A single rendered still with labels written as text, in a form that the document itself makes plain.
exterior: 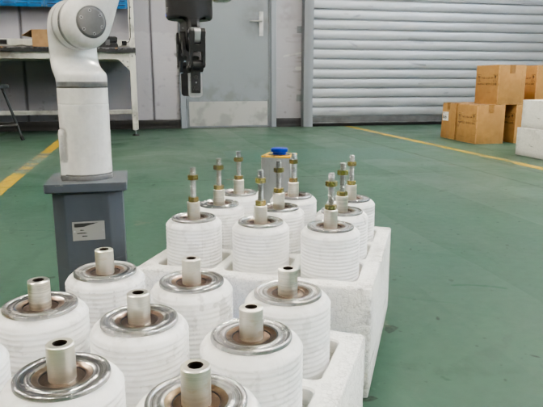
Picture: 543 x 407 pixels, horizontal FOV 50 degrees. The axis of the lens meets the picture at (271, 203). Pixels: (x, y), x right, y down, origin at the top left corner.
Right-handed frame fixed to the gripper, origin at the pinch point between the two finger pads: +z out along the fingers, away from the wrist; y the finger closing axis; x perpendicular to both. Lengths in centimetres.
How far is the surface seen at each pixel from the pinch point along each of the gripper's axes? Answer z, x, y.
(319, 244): 23.6, 16.4, 16.7
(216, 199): 20.7, 5.9, -8.7
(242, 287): 30.8, 4.9, 12.8
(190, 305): 22.9, -7.5, 37.1
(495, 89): 6, 287, -283
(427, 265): 47, 68, -31
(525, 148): 43, 256, -211
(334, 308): 32.6, 17.2, 20.9
